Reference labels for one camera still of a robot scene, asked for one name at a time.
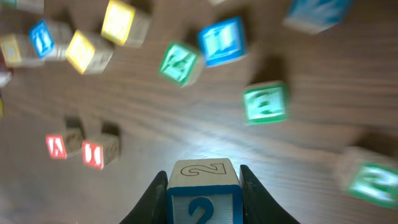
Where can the blue letter L block lower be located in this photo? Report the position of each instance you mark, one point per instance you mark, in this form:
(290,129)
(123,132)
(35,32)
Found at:
(223,42)

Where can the green letter R block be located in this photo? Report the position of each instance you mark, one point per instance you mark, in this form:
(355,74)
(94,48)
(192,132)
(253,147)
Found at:
(182,64)

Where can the yellow block centre upper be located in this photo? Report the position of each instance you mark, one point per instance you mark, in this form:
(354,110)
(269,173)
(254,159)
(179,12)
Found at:
(125,25)

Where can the blue letter T block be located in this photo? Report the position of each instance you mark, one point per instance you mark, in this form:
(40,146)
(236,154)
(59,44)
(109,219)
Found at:
(50,39)

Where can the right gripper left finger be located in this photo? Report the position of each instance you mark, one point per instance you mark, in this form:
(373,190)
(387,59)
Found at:
(151,207)

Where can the green letter Z block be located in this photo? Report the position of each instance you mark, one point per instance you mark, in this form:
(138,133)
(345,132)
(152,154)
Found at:
(33,6)

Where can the blue number 2 block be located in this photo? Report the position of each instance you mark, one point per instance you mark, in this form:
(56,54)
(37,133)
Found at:
(204,191)

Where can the red letter A block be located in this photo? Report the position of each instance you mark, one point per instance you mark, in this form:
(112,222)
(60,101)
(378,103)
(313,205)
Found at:
(64,144)

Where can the green letter B block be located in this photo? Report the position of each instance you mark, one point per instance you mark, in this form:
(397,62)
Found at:
(265,102)

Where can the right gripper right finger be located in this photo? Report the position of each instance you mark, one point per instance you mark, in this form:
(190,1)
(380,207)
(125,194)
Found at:
(259,207)

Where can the red letter I block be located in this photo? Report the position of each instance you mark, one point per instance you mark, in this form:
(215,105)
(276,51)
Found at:
(100,150)

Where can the green letter J block lower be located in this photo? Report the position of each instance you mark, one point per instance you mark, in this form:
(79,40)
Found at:
(368,175)

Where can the red letter E block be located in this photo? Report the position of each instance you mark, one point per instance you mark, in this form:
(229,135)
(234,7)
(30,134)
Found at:
(5,76)

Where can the blue number 5 block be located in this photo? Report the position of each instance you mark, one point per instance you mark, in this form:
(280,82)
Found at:
(315,16)

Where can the yellow letter O block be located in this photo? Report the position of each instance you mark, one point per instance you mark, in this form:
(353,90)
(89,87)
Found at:
(19,52)

